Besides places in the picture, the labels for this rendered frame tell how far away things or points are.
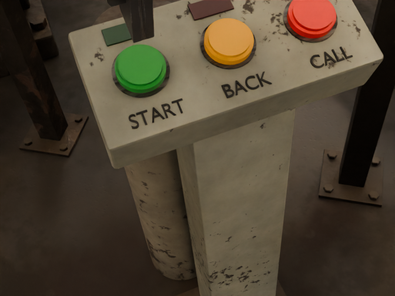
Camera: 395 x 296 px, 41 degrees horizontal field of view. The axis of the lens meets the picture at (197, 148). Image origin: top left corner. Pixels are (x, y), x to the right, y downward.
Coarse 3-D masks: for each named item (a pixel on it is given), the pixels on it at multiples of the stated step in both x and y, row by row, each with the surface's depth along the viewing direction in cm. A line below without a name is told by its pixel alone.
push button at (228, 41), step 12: (216, 24) 42; (228, 24) 42; (240, 24) 42; (216, 36) 42; (228, 36) 42; (240, 36) 42; (252, 36) 42; (216, 48) 41; (228, 48) 41; (240, 48) 42; (252, 48) 42; (216, 60) 42; (228, 60) 41; (240, 60) 42
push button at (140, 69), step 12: (132, 48) 41; (144, 48) 41; (120, 60) 41; (132, 60) 41; (144, 60) 41; (156, 60) 41; (120, 72) 40; (132, 72) 40; (144, 72) 40; (156, 72) 40; (120, 84) 41; (132, 84) 40; (144, 84) 40; (156, 84) 40
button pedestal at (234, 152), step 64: (192, 0) 44; (256, 0) 45; (192, 64) 42; (256, 64) 42; (320, 64) 43; (128, 128) 40; (192, 128) 41; (256, 128) 46; (192, 192) 54; (256, 192) 54; (256, 256) 65
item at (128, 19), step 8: (128, 0) 31; (136, 0) 31; (120, 8) 36; (128, 8) 32; (136, 8) 32; (128, 16) 34; (136, 16) 33; (128, 24) 35; (136, 24) 34; (136, 32) 34; (136, 40) 35
